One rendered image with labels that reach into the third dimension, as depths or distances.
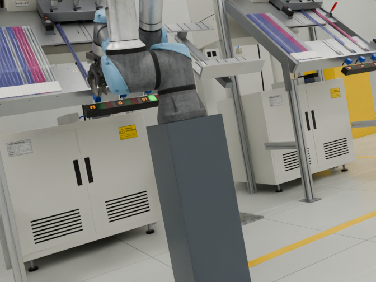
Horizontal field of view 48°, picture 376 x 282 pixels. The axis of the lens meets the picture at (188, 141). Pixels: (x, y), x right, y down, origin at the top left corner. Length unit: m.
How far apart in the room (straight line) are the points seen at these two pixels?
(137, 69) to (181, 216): 0.43
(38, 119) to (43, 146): 1.68
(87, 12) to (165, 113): 1.04
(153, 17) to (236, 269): 0.82
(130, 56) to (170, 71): 0.12
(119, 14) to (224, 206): 0.62
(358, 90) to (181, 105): 3.76
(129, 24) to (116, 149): 0.96
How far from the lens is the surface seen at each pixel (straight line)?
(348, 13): 4.96
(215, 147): 1.23
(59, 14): 2.13
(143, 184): 2.12
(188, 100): 1.23
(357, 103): 4.83
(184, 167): 1.19
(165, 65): 1.23
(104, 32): 1.43
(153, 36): 1.42
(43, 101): 1.68
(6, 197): 1.67
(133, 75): 1.20
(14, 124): 3.63
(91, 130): 2.03
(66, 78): 1.80
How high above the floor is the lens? 0.57
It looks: 4 degrees down
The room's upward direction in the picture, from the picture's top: 10 degrees counter-clockwise
